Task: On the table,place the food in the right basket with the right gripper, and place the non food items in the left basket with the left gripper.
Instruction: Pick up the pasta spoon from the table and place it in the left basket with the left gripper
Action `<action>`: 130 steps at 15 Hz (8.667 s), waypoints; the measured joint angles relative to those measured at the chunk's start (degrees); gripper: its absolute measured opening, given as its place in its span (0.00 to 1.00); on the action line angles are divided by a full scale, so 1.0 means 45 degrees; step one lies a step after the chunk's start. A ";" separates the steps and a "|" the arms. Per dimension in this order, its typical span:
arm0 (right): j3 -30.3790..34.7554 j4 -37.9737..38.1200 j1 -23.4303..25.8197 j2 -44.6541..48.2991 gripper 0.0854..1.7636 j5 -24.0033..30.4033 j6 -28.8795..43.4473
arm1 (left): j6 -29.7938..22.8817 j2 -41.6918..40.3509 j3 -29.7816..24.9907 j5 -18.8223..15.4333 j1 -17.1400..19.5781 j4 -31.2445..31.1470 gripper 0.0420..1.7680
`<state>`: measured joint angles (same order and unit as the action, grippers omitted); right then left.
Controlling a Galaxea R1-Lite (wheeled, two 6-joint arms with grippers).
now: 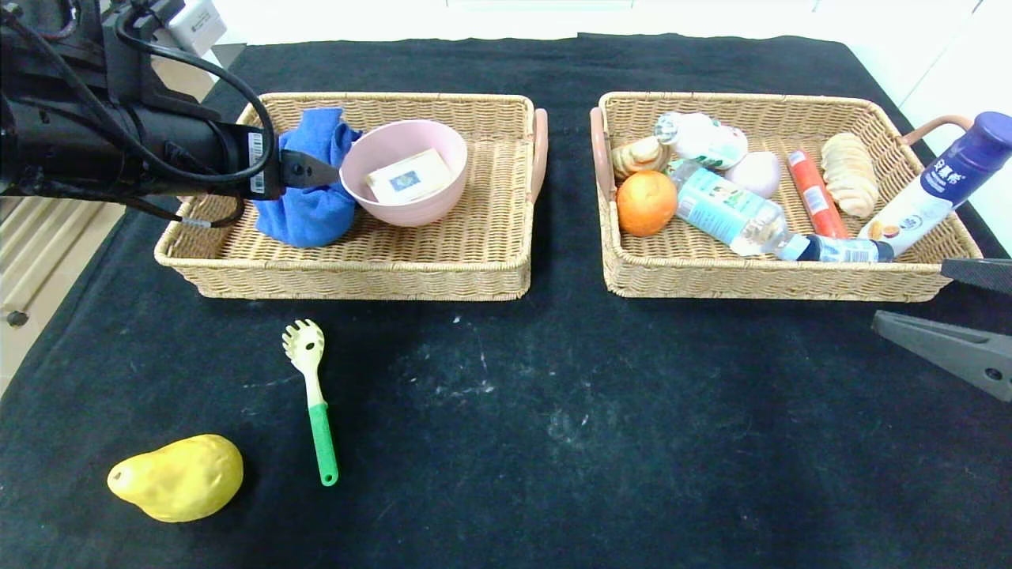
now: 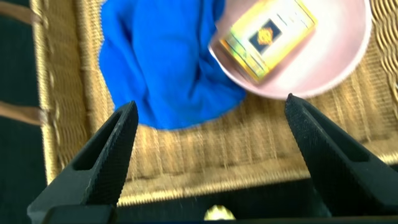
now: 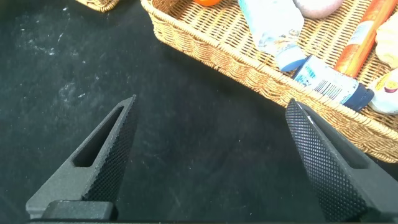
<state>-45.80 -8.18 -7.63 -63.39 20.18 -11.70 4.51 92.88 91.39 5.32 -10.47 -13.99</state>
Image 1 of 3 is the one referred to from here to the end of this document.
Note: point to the pale pink egg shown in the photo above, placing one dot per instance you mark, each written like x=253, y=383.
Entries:
x=760, y=174

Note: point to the white counter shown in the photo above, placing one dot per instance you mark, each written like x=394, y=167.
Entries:
x=474, y=20

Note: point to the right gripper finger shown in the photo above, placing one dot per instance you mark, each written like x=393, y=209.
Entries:
x=957, y=348
x=980, y=275

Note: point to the orange fruit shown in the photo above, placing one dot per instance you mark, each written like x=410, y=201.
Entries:
x=647, y=204

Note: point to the pink bowl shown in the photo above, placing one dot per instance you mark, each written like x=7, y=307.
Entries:
x=419, y=212

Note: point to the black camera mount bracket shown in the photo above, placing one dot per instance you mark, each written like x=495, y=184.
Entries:
x=134, y=71

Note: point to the beige ridged bread roll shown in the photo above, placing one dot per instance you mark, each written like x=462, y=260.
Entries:
x=847, y=178

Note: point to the blue cloth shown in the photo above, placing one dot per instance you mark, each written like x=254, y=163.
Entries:
x=312, y=217

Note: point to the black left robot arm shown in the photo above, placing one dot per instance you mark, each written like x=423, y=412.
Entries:
x=79, y=150

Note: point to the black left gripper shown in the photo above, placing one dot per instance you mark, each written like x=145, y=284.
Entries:
x=258, y=163

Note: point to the white bottle blue cap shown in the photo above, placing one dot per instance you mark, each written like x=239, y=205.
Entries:
x=917, y=207

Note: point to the orange sausage stick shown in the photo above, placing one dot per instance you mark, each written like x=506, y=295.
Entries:
x=814, y=197

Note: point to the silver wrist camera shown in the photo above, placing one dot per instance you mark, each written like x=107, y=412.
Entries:
x=198, y=24

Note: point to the white card box blue diamond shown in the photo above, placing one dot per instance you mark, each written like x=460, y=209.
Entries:
x=407, y=178

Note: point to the golden bread bun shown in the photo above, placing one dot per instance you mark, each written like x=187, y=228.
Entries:
x=632, y=158

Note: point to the yellow pear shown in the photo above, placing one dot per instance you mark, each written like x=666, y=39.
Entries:
x=178, y=478

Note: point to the clear water bottle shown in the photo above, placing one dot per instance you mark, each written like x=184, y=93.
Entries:
x=727, y=209

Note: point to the black table cloth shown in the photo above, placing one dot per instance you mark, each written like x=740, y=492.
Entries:
x=632, y=435

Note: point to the white milk drink bottle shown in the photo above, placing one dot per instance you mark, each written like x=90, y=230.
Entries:
x=708, y=142

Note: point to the beige metal trolley rack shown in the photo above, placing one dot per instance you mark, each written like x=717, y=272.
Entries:
x=39, y=253

